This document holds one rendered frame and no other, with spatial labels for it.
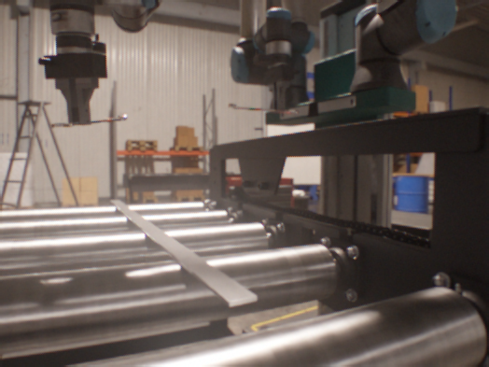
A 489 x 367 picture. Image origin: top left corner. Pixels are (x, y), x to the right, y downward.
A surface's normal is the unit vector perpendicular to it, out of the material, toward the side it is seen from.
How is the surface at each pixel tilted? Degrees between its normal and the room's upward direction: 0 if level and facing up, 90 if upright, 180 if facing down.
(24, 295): 42
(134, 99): 90
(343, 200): 90
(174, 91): 90
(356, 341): 37
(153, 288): 53
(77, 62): 100
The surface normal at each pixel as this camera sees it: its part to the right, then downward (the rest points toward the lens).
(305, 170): -0.01, 0.06
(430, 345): 0.36, -0.38
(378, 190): -0.85, 0.03
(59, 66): -0.21, 0.22
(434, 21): 0.36, 0.11
